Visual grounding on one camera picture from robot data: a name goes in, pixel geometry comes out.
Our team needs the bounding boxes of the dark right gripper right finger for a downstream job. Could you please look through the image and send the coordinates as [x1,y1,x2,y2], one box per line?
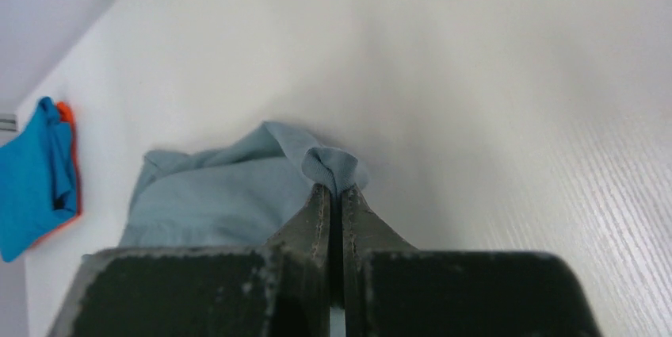
[341,187,601,336]

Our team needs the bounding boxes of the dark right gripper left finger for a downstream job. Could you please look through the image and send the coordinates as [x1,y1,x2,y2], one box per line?
[49,185,331,336]

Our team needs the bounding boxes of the grey-blue t shirt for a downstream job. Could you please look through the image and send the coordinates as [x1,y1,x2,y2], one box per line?
[120,121,368,247]

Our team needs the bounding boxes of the folded bright blue t shirt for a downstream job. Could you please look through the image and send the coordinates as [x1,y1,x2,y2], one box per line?
[1,97,77,262]

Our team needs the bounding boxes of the folded orange t shirt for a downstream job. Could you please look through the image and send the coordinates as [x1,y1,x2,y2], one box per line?
[30,101,82,249]

